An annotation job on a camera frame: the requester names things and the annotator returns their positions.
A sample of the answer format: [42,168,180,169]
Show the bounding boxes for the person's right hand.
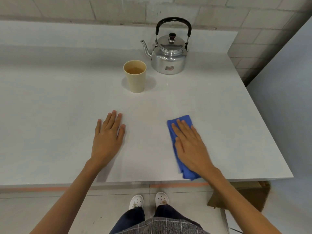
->
[171,119,215,175]

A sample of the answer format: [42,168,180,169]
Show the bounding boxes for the person's left hand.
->
[89,110,126,169]

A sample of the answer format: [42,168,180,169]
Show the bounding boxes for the blue cleaning cloth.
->
[167,115,202,181]

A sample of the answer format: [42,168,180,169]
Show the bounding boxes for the person's left forearm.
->
[29,158,104,234]

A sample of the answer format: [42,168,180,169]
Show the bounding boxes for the person's right forearm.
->
[207,167,283,234]

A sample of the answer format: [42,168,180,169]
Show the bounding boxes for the beige plastic cup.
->
[123,60,147,93]

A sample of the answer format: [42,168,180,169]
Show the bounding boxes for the white right shoe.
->
[155,192,169,208]

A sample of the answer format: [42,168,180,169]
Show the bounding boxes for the white shoe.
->
[155,192,169,208]
[129,195,144,210]

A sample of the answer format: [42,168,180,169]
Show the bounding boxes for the silver metal kettle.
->
[140,17,192,75]

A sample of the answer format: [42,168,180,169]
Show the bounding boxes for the white left shoe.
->
[129,195,144,210]

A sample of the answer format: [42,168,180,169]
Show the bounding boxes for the brown cardboard box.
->
[207,181,271,213]

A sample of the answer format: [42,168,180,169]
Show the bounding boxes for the grey checked apron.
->
[117,217,210,234]

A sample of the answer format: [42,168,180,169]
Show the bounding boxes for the dark navy trousers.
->
[109,205,204,234]

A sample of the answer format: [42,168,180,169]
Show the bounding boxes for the silver kettle lid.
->
[157,33,186,51]

